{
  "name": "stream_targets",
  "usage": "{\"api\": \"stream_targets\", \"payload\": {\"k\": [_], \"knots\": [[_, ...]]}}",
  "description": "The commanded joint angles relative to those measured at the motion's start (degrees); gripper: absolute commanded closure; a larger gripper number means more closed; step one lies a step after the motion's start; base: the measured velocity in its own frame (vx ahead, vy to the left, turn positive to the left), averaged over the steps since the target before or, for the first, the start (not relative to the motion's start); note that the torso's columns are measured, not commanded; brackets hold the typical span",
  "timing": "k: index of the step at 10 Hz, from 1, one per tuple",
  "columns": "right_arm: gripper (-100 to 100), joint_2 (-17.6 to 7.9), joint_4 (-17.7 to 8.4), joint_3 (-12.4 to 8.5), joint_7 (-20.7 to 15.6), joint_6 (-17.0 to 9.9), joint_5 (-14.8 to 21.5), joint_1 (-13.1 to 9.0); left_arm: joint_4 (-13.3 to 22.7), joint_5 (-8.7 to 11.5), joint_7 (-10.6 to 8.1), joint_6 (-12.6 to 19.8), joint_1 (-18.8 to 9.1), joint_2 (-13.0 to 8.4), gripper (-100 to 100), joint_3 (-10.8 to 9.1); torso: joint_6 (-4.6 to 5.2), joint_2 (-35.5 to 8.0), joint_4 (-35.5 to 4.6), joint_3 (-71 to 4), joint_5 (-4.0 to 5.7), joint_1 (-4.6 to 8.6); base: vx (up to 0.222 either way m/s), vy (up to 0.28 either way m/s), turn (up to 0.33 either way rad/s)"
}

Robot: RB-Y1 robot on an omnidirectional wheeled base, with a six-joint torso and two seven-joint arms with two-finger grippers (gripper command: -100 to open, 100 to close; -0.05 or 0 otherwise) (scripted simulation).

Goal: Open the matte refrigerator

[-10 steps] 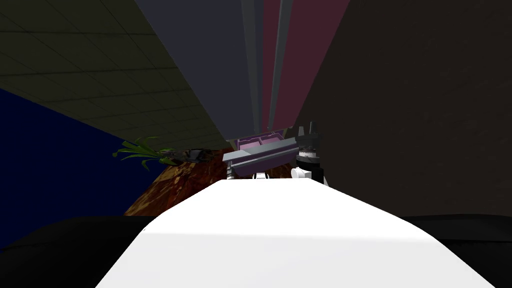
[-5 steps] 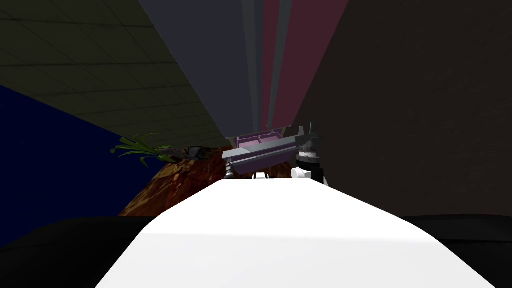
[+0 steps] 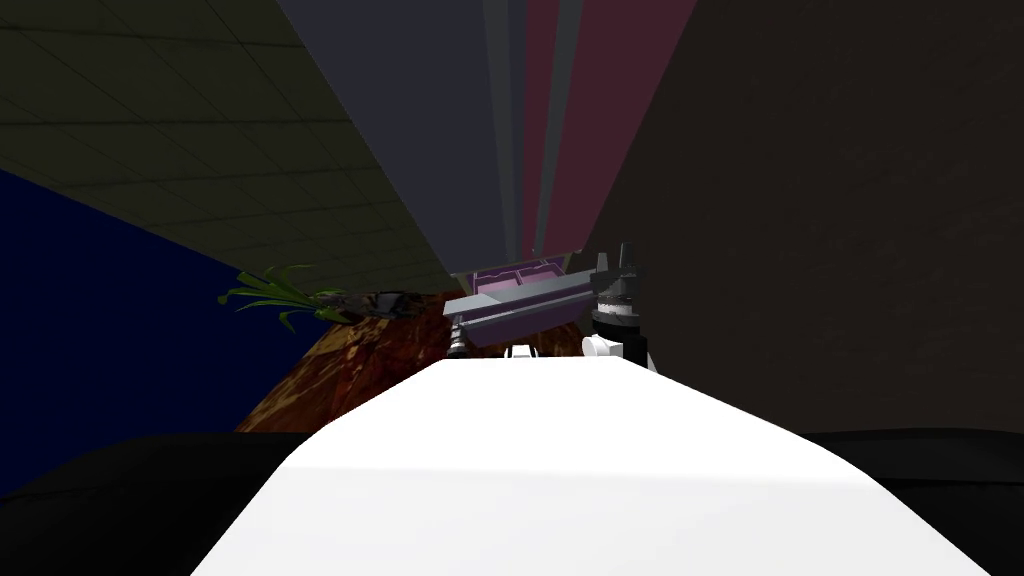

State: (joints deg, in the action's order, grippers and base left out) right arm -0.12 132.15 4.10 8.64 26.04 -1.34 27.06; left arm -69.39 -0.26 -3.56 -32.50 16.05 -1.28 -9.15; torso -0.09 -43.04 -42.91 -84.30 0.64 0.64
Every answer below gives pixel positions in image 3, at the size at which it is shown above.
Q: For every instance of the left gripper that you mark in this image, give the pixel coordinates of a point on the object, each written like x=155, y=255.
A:
x=458, y=328

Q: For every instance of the dark grey and maroon cupboard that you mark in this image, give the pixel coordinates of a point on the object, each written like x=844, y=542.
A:
x=432, y=120

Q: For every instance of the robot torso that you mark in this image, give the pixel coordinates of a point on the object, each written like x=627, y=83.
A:
x=560, y=480

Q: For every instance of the purple drawer with grey front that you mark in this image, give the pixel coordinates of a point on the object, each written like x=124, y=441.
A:
x=520, y=308

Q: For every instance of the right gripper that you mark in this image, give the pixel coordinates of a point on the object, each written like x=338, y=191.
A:
x=616, y=286

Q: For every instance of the green potted plant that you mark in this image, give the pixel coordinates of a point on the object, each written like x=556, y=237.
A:
x=276, y=294

